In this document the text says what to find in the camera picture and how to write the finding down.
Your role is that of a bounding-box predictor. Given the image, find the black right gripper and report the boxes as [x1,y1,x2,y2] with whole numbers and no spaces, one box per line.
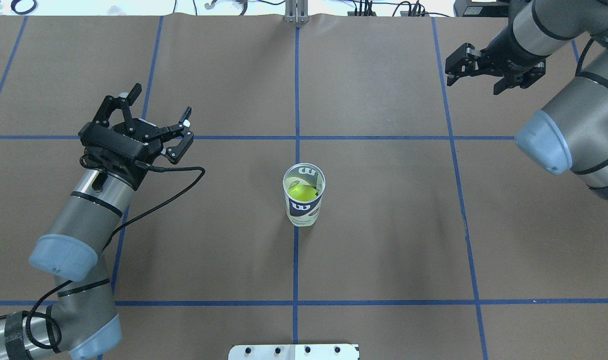
[445,25,546,96]

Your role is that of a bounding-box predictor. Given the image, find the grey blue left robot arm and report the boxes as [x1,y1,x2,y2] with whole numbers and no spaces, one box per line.
[0,83,194,360]

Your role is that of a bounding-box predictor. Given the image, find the blue tape roll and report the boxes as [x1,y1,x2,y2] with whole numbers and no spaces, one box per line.
[10,0,39,16]

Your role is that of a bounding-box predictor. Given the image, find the black box white label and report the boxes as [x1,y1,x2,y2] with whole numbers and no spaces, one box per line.
[453,0,509,18]

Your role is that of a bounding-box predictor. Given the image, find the aluminium frame post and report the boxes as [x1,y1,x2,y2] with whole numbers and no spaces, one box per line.
[284,0,310,26]

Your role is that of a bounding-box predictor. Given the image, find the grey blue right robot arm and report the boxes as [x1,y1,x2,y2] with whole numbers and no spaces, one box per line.
[444,0,608,203]

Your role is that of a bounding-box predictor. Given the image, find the yellow tennis ball Wilson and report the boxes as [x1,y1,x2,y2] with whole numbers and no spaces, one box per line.
[286,182,318,202]

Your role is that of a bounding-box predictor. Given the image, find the clear tennis ball tube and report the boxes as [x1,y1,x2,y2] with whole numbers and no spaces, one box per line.
[282,162,326,228]

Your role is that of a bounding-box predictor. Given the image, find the brown paper table mat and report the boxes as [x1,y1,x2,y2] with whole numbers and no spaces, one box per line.
[0,13,608,360]

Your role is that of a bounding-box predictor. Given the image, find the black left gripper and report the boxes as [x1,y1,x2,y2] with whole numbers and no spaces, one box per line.
[93,83,194,165]

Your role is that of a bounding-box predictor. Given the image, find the white pedestal column base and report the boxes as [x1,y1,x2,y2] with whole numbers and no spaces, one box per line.
[228,343,361,360]

